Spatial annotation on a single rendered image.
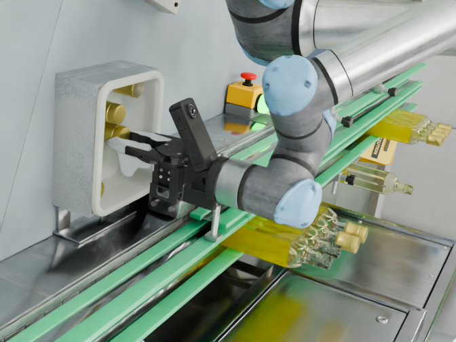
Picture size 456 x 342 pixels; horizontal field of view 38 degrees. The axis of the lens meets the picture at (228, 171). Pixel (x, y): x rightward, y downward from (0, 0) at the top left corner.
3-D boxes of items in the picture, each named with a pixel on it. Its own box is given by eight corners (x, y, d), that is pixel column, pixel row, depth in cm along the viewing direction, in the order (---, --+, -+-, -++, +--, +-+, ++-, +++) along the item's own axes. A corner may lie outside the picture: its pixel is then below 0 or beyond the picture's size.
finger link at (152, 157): (120, 157, 106) (171, 169, 104) (121, 148, 106) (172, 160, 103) (134, 148, 110) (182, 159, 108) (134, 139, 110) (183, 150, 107)
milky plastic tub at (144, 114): (52, 206, 109) (95, 222, 106) (56, 72, 101) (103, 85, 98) (116, 177, 124) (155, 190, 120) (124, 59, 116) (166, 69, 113)
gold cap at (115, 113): (92, 100, 108) (114, 106, 107) (105, 96, 111) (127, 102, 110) (91, 121, 110) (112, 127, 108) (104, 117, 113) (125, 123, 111)
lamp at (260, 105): (253, 113, 156) (264, 117, 155) (256, 95, 155) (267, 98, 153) (261, 110, 160) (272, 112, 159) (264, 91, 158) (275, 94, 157)
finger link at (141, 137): (119, 160, 116) (159, 176, 111) (121, 128, 114) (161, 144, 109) (131, 156, 119) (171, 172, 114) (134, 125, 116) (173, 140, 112)
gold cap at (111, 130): (97, 123, 111) (119, 129, 110) (110, 118, 114) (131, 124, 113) (96, 142, 113) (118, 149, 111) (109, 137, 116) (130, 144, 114)
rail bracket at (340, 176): (305, 187, 192) (349, 200, 187) (309, 165, 190) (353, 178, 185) (309, 184, 196) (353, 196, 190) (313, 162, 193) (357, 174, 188)
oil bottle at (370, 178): (326, 178, 209) (408, 202, 198) (328, 163, 206) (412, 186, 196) (332, 172, 213) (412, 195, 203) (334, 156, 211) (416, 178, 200)
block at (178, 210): (144, 210, 124) (176, 221, 122) (148, 163, 121) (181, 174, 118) (155, 204, 127) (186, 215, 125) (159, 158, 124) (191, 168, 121)
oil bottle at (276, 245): (202, 239, 136) (299, 273, 127) (205, 214, 134) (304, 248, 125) (216, 230, 140) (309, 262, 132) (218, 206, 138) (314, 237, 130)
